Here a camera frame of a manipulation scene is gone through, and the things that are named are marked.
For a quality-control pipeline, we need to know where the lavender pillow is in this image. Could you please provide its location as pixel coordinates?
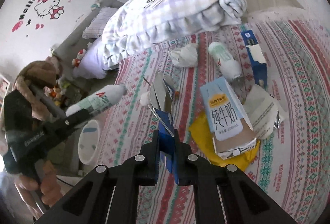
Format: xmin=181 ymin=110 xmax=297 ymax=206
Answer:
xmin=72 ymin=37 xmax=108 ymax=79

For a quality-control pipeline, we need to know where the torn blue milk carton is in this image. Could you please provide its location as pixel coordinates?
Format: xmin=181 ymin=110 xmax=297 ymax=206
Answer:
xmin=148 ymin=72 xmax=178 ymax=182

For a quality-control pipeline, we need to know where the plaid folded blanket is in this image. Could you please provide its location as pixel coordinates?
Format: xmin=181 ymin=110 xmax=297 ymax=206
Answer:
xmin=101 ymin=0 xmax=247 ymax=69

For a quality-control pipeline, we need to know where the grey bed headboard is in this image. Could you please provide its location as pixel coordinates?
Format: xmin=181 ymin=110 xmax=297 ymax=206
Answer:
xmin=53 ymin=0 xmax=123 ymax=80

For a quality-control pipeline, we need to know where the patterned red green bedsheet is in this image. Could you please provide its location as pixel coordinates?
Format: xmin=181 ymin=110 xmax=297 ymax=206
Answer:
xmin=96 ymin=13 xmax=329 ymax=223

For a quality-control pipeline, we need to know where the bedside shelf with toys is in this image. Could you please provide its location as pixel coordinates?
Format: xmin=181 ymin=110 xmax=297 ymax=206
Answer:
xmin=43 ymin=76 xmax=88 ymax=110

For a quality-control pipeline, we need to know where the orange white peel scrap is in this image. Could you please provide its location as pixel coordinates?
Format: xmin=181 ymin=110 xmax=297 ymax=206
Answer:
xmin=174 ymin=91 xmax=180 ymax=98

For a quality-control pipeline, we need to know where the checkered small pillow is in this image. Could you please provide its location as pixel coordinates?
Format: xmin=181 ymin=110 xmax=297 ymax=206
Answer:
xmin=82 ymin=7 xmax=118 ymax=39

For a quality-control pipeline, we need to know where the hello kitty wall sticker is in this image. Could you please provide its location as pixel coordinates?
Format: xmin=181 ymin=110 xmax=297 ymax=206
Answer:
xmin=11 ymin=0 xmax=64 ymax=32

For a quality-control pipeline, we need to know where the small white cotton ball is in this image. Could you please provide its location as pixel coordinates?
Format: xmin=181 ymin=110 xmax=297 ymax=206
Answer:
xmin=139 ymin=92 xmax=151 ymax=106

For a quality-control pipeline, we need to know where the red white plush toy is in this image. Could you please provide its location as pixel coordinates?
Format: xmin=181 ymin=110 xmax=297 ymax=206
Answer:
xmin=72 ymin=49 xmax=87 ymax=67

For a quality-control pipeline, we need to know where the dark blue carton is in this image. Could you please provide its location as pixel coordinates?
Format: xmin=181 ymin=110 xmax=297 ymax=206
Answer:
xmin=240 ymin=30 xmax=267 ymax=89

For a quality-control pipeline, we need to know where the yellow plastic bag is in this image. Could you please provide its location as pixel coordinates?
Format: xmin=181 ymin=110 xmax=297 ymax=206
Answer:
xmin=189 ymin=112 xmax=260 ymax=171

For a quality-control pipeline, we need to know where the white green yogurt bottle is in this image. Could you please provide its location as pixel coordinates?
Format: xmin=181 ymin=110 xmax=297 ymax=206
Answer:
xmin=65 ymin=84 xmax=127 ymax=117

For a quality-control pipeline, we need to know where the person's left hand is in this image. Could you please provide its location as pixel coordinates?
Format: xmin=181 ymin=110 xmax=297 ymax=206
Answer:
xmin=15 ymin=160 xmax=62 ymax=211

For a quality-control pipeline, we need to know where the white crumpled paper wrapper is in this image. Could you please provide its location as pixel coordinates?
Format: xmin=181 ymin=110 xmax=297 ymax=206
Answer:
xmin=243 ymin=84 xmax=289 ymax=140

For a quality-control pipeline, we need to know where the crumpled white tissue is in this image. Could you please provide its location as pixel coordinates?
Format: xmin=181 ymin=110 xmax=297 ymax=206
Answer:
xmin=169 ymin=43 xmax=199 ymax=68

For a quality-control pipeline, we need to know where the light blue milk carton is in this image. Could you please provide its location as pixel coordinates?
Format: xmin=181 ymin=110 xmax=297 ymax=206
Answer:
xmin=200 ymin=77 xmax=257 ymax=160

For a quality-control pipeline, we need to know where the white trash bin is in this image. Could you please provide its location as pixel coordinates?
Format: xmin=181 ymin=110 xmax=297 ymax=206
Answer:
xmin=78 ymin=120 xmax=101 ymax=165

